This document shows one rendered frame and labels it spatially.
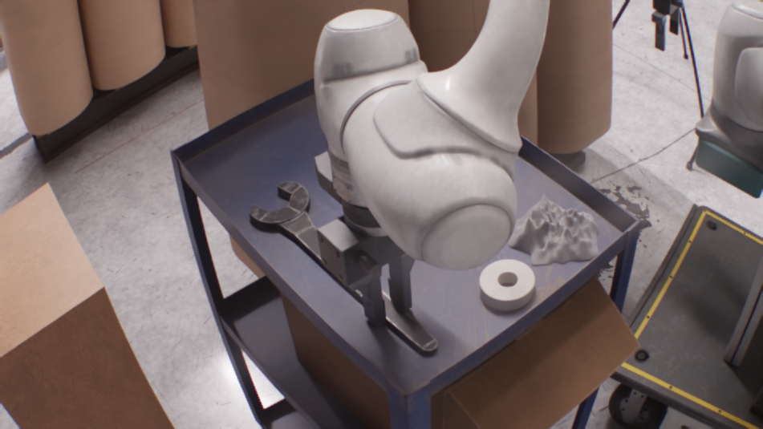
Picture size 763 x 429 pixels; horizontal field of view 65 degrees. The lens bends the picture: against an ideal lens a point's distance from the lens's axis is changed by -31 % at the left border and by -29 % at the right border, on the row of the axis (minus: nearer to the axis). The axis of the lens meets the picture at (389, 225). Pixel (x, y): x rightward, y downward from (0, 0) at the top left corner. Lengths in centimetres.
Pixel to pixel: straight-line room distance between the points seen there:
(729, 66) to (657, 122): 192
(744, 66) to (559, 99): 126
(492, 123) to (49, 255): 77
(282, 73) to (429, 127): 93
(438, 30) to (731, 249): 99
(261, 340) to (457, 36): 81
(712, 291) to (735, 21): 94
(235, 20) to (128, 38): 160
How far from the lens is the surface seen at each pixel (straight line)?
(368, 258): 86
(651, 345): 172
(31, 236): 125
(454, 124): 62
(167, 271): 245
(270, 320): 152
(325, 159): 92
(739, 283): 195
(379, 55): 73
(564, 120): 233
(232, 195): 121
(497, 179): 62
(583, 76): 228
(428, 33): 182
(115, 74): 317
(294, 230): 111
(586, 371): 107
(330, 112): 75
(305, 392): 139
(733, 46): 115
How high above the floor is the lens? 161
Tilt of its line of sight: 41 degrees down
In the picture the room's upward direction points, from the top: 5 degrees counter-clockwise
